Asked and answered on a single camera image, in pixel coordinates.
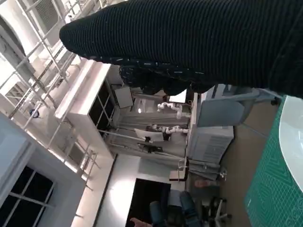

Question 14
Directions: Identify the dark paned window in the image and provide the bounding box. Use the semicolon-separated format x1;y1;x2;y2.
0;165;55;227

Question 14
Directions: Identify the black castor chair base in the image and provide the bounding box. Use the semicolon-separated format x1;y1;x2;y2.
208;196;232;220

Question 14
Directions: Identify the grey chair on castors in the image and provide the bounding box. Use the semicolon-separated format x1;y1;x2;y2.
197;91;284;127

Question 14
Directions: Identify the green cutting mat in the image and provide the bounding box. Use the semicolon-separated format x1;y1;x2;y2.
243;96;303;227

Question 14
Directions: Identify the white square plate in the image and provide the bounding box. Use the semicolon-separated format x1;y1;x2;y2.
278;94;303;192

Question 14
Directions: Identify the ceiling air vent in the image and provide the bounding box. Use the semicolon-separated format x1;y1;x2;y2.
30;0;60;28

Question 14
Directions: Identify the white desk monitor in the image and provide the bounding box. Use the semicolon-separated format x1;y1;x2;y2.
134;128;164;142

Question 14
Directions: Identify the large black screen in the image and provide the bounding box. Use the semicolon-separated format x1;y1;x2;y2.
133;178;171;220

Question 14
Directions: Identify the small white mesh cabinet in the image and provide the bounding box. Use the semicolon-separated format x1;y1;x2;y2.
187;126;235;164

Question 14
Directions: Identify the person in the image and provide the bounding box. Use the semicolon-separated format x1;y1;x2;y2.
130;205;184;227

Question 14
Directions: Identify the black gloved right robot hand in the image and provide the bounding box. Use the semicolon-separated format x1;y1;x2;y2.
59;0;303;100

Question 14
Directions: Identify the bright white monitor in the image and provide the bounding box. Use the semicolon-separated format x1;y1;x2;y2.
169;89;187;104

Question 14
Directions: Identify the grey desk monitor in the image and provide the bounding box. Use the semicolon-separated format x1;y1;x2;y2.
114;86;134;109

